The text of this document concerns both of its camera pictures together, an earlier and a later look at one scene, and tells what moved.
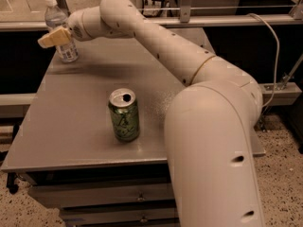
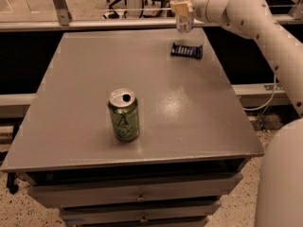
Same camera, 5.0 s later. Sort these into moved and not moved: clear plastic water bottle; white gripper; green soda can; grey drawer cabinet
Moved: white gripper; clear plastic water bottle
Not moved: grey drawer cabinet; green soda can
